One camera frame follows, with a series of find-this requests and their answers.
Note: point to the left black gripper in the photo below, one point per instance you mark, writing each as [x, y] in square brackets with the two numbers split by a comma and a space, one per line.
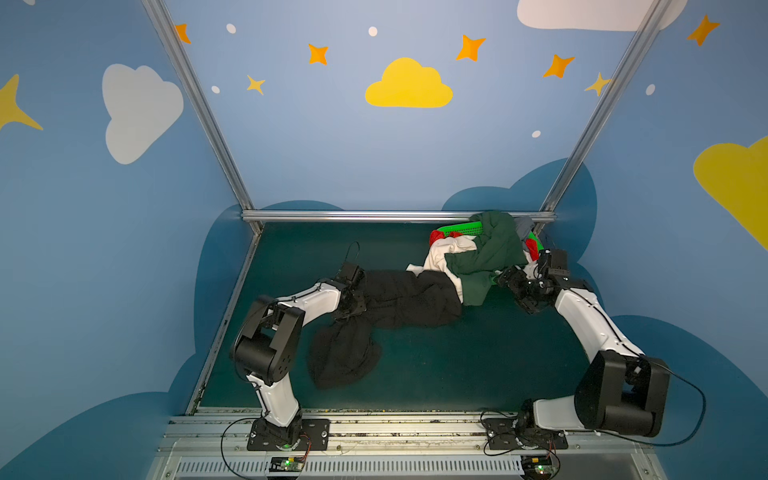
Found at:
[355, 298]

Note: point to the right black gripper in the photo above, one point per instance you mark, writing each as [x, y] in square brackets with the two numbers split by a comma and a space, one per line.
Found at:
[514, 282]

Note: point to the black t shirt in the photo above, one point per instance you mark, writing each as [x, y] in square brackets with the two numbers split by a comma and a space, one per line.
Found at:
[344, 352]

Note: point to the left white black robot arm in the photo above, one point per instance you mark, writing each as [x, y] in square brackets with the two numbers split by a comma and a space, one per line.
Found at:
[265, 350]

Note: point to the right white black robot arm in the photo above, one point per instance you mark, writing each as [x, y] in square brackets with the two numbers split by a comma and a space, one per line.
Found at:
[622, 391]

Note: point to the dark green t shirt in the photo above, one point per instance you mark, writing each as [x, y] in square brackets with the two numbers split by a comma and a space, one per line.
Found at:
[499, 247]

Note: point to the grey t shirt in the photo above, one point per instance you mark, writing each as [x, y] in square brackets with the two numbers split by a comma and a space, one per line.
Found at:
[523, 226]

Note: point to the bright green plastic basket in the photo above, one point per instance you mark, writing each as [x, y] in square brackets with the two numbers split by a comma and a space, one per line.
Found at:
[474, 228]

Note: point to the white t shirt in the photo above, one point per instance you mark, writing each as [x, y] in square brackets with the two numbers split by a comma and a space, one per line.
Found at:
[435, 260]

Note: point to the red t shirt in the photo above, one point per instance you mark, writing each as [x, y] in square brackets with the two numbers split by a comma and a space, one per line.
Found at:
[437, 235]

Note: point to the right green circuit board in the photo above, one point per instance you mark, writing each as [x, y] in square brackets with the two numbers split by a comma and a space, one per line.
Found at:
[537, 467]

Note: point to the green circuit board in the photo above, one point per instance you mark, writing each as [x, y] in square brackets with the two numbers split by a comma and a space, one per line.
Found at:
[537, 467]
[288, 465]

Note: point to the left green circuit board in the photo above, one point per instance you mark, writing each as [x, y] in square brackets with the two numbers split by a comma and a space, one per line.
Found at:
[288, 465]

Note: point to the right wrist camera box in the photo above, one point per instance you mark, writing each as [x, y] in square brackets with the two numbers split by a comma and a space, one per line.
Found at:
[552, 262]

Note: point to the rear horizontal aluminium rail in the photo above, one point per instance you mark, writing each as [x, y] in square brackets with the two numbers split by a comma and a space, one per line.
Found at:
[356, 216]

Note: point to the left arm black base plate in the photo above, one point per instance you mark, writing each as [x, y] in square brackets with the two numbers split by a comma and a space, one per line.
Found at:
[300, 434]

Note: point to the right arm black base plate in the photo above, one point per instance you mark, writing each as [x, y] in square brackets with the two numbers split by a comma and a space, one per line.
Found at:
[508, 434]

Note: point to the front aluminium rail bed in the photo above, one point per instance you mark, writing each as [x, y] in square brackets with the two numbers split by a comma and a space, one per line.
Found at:
[386, 445]

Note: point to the right rear aluminium post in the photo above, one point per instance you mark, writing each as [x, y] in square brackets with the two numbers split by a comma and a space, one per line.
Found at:
[640, 44]

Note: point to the aluminium post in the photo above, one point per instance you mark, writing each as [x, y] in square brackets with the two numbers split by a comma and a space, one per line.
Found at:
[640, 44]
[161, 20]

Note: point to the left rear aluminium post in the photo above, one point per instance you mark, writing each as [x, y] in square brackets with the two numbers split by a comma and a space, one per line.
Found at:
[161, 20]

